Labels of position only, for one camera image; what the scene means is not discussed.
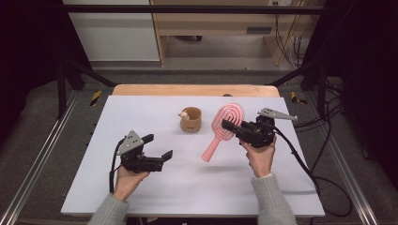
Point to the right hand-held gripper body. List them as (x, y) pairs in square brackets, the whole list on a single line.
[(256, 134)]

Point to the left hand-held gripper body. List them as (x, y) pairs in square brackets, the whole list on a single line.
[(137, 164)]

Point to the pink hairbrush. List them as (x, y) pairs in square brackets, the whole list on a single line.
[(226, 114)]

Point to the person's left hand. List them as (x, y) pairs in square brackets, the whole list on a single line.
[(128, 182)]

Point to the person's right hand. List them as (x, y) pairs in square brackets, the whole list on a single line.
[(259, 159)]

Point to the brown cup with hedgehog figure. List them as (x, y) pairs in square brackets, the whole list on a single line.
[(191, 123)]

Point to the wooden table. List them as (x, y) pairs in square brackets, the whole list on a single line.
[(187, 90)]

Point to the black metal stand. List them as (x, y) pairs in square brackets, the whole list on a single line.
[(62, 93), (321, 93)]

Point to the light wooden desk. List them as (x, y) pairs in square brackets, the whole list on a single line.
[(212, 23)]

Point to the white cabinet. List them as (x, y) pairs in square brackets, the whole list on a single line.
[(115, 34)]

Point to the dark curtain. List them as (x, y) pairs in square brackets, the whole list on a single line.
[(28, 47), (369, 78)]

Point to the aluminium rail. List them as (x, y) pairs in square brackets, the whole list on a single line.
[(347, 175), (37, 162)]

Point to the black horizontal frame bar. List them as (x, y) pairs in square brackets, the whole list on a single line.
[(187, 9)]

